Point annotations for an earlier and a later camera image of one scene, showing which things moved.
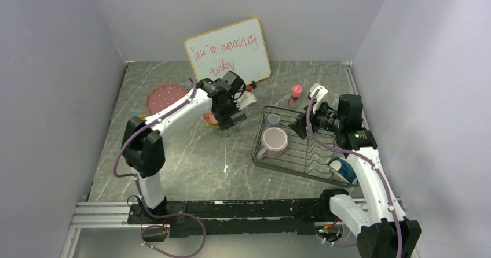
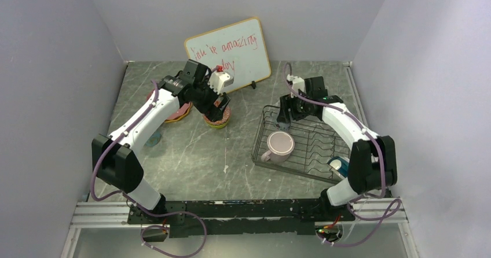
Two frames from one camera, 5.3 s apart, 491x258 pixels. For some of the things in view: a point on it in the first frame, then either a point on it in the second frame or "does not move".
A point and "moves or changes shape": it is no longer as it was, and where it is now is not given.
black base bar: (199, 218) does not move
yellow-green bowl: (216, 126) does not move
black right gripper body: (321, 118) → (299, 108)
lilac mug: (274, 140) moves or changes shape
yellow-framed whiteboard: (239, 47) does not move
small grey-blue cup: (273, 121) → (284, 126)
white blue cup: (343, 168) does not move
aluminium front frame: (96, 215) does not move
